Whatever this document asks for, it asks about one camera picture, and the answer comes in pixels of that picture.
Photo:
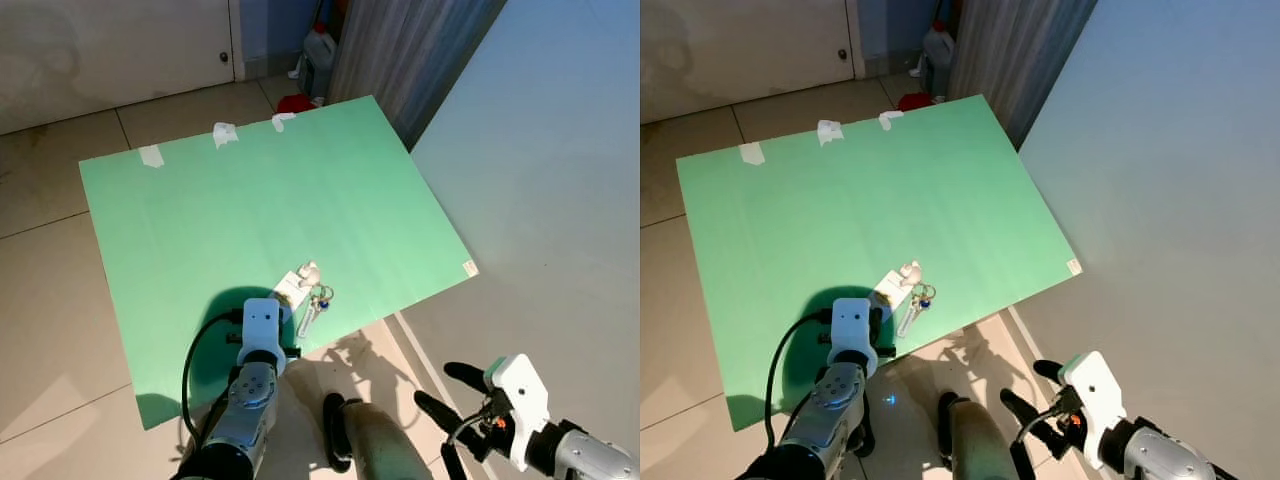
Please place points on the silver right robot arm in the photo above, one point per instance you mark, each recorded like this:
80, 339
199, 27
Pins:
1160, 455
590, 455

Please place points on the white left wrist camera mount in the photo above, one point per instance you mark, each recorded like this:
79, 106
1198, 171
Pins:
262, 325
852, 325

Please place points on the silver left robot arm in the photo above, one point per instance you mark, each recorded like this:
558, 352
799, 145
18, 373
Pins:
830, 410
240, 410

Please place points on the small red object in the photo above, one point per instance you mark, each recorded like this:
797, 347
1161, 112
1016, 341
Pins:
915, 101
295, 103

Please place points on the robot leg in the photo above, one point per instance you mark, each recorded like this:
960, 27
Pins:
975, 440
370, 440

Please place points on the grey curtain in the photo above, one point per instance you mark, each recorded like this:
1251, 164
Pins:
400, 60
1020, 60

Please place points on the key bunch with white tag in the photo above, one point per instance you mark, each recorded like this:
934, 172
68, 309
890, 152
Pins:
905, 290
305, 290

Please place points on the small white tape piece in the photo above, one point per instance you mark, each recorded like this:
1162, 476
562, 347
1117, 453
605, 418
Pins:
751, 153
283, 121
890, 119
225, 133
150, 155
1074, 266
469, 267
830, 131

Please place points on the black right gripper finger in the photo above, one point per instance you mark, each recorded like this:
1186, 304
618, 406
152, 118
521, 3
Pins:
1020, 408
465, 375
440, 410
1048, 370

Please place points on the green floor sheet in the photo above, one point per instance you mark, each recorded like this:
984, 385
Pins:
250, 200
880, 200

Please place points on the white door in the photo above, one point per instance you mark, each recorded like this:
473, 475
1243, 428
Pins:
110, 50
740, 50

